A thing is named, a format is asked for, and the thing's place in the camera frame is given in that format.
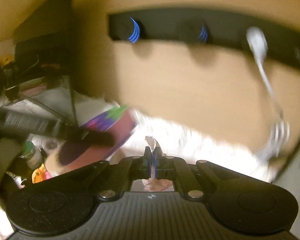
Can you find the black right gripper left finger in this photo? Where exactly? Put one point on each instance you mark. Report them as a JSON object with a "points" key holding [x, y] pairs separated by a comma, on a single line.
{"points": [[120, 177]]}

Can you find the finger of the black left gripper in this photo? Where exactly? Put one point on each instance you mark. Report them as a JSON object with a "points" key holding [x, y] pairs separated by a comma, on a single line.
{"points": [[85, 135]]}

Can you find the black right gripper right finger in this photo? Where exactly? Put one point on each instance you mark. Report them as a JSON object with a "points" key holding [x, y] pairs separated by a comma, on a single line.
{"points": [[178, 171]]}

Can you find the purple felt eggplant sponge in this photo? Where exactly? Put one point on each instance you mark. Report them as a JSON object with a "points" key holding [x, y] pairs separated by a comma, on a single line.
{"points": [[118, 121]]}

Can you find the pink teal plush toy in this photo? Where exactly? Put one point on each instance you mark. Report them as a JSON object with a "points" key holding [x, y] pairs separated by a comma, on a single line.
{"points": [[40, 174]]}

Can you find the white fringed table cloth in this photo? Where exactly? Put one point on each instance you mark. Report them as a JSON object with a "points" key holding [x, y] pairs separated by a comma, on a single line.
{"points": [[174, 139]]}

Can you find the green lid glass jar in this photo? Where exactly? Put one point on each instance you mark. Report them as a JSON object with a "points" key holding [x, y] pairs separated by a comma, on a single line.
{"points": [[32, 155]]}

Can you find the black power strip track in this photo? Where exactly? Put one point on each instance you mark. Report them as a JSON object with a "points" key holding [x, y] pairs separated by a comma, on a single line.
{"points": [[195, 25]]}

